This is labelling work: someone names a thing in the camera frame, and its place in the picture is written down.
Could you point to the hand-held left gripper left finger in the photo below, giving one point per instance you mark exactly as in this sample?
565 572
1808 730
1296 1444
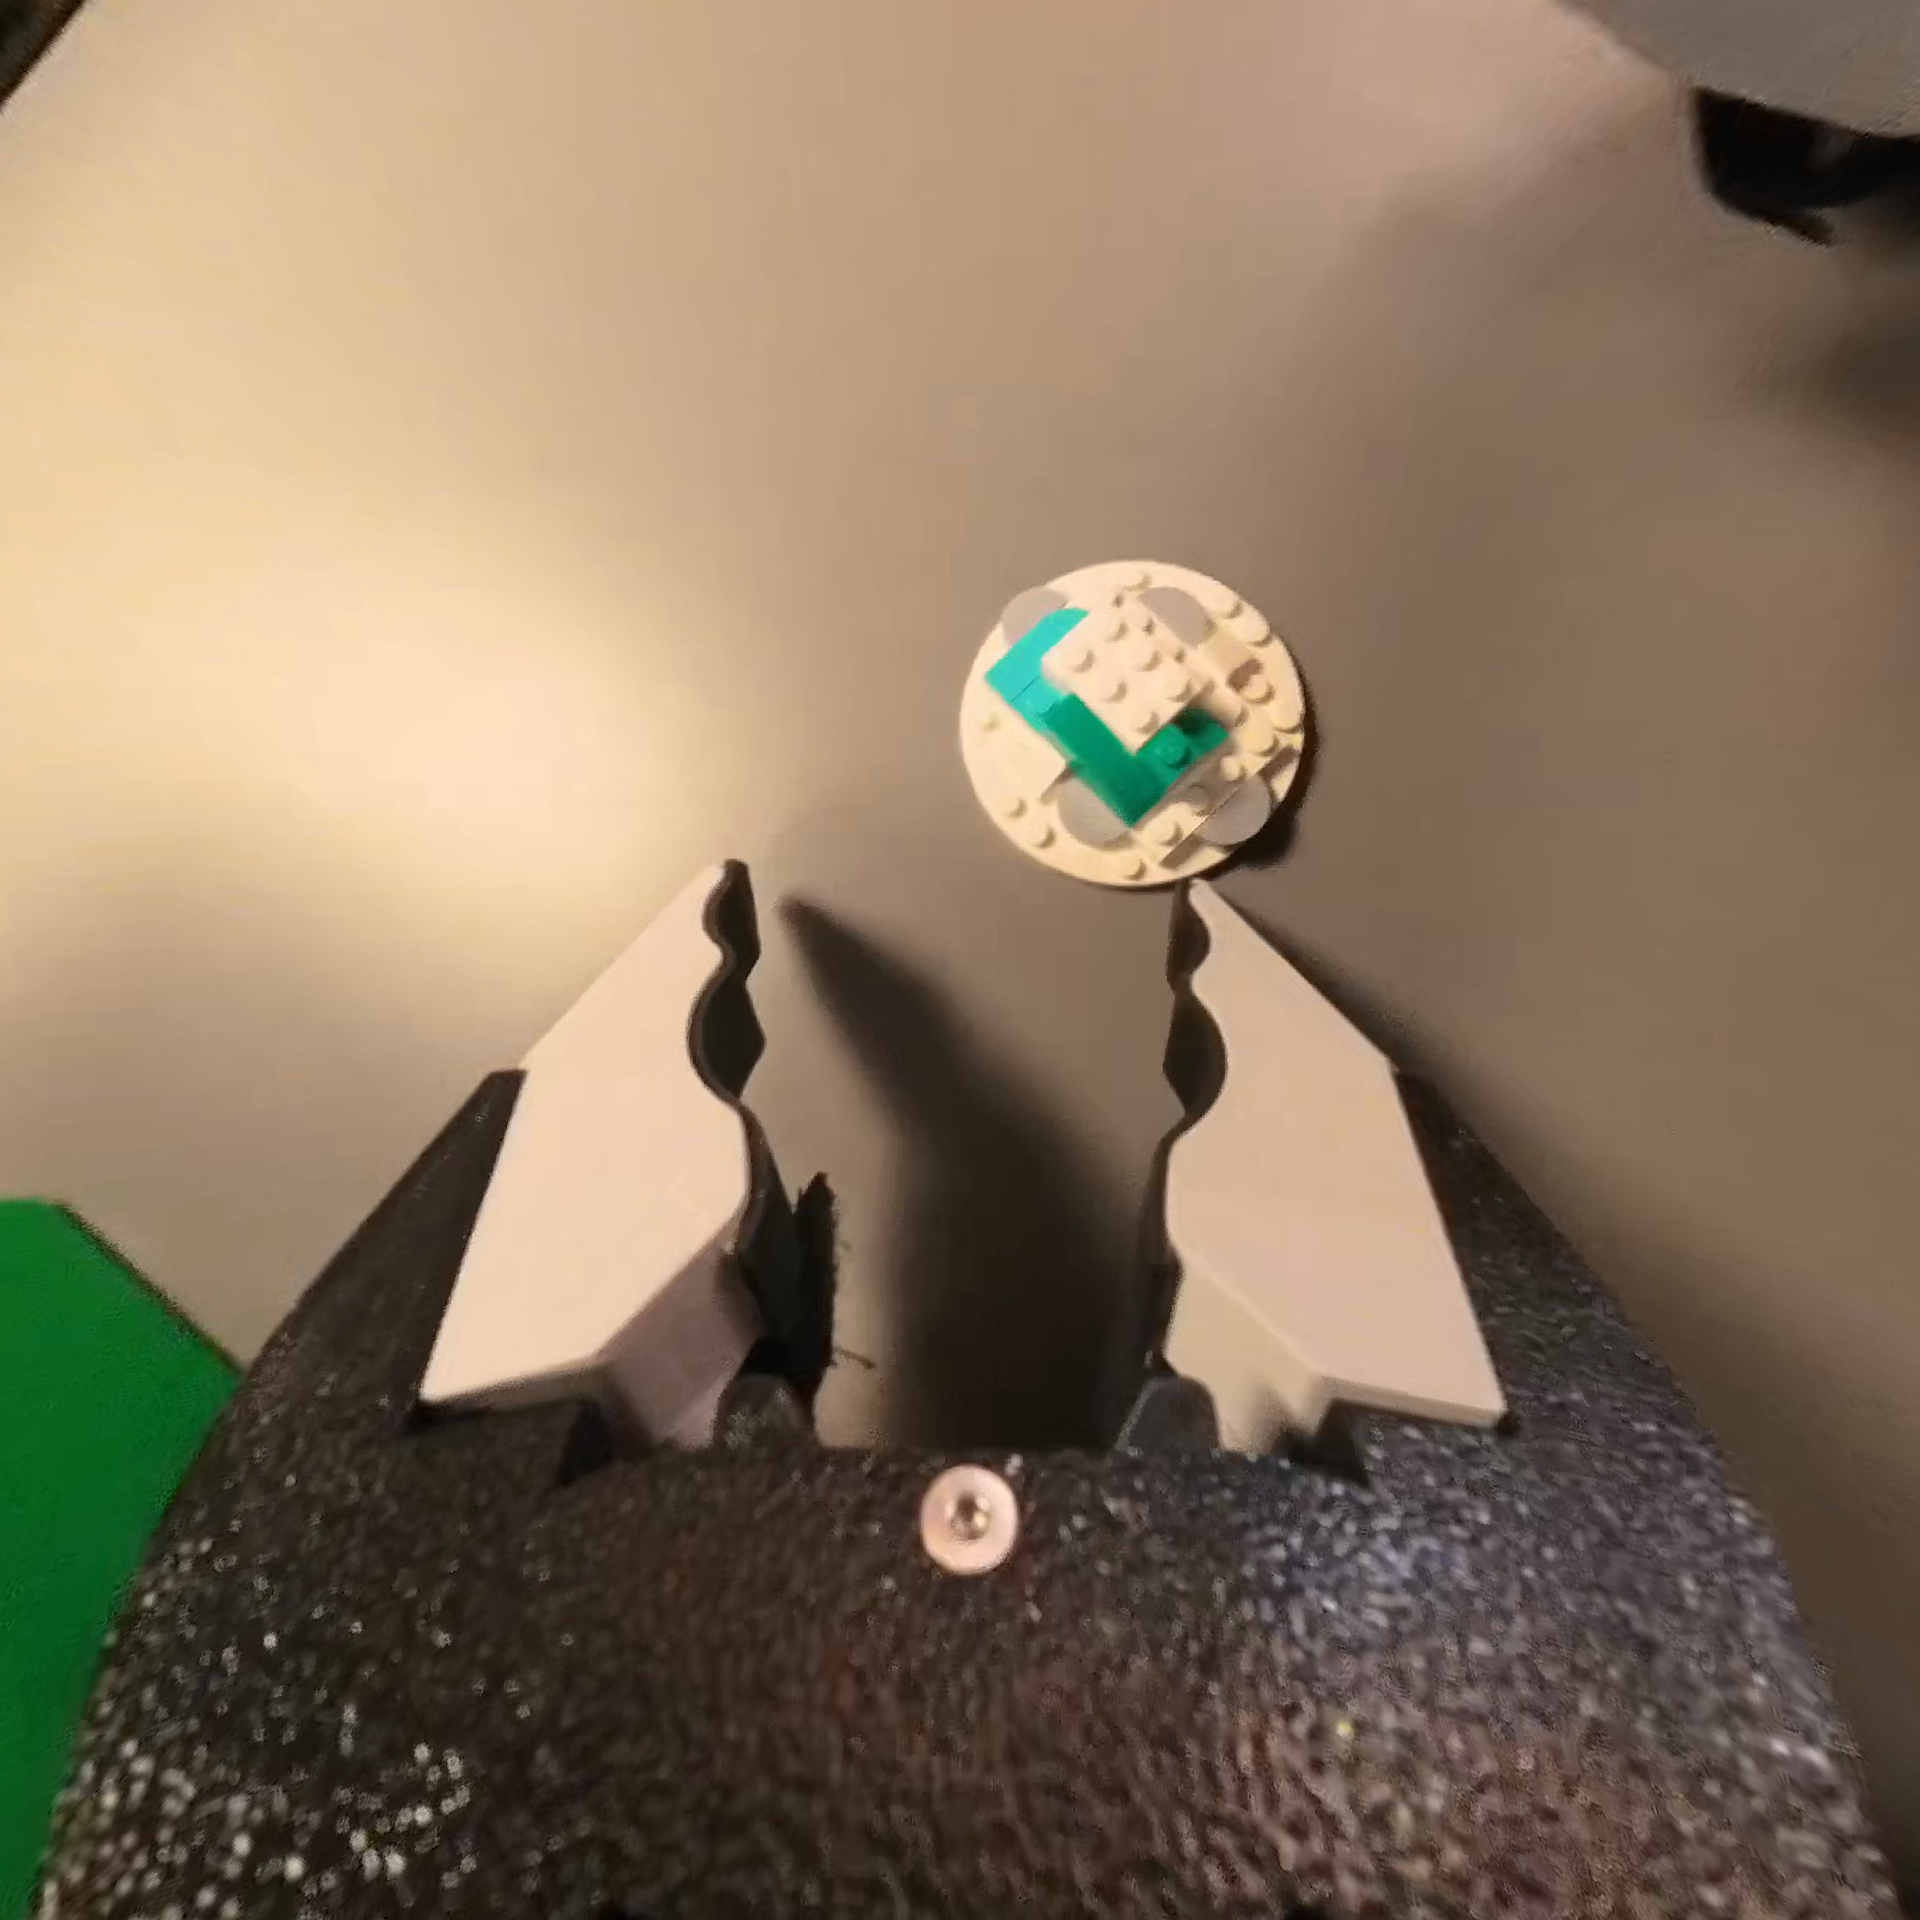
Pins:
603 1200

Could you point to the green plastic bin stack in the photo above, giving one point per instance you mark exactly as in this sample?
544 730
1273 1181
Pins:
79 1425

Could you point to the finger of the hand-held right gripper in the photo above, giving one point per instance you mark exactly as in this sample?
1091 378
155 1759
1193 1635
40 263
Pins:
1771 63

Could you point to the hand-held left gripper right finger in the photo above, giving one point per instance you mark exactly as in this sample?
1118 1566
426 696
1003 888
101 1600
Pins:
1322 1231

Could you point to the round white lego model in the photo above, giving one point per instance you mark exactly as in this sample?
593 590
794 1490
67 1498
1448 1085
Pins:
1132 723

